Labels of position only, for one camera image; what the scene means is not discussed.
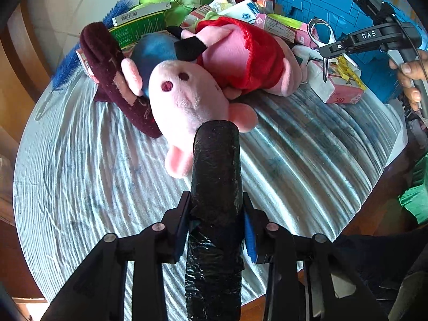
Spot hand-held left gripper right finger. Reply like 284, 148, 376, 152
242, 192, 390, 321

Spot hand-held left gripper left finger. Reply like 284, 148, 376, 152
40, 190, 193, 321

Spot blue plastic crate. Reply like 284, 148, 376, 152
274, 0, 428, 104

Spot silver metal clip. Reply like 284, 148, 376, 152
307, 18, 335, 82

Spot pink tissue pack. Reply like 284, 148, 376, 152
306, 58, 366, 105

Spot black cylinder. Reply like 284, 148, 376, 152
185, 120, 246, 321

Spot blue-bodied pig plush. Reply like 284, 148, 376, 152
120, 33, 259, 179

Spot person's right hand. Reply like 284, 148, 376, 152
388, 58, 428, 112

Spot yellow clips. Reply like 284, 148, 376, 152
336, 55, 366, 89

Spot pile of small cartons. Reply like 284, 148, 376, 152
157, 0, 318, 49

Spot green cloth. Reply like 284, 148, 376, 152
398, 154, 428, 224

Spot maroon cloth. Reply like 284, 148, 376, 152
79, 22, 164, 139

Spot blue feather duster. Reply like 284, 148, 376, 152
50, 0, 134, 94

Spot green barcode box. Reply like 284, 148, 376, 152
109, 2, 173, 45

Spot brown wooden furniture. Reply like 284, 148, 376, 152
0, 0, 52, 161

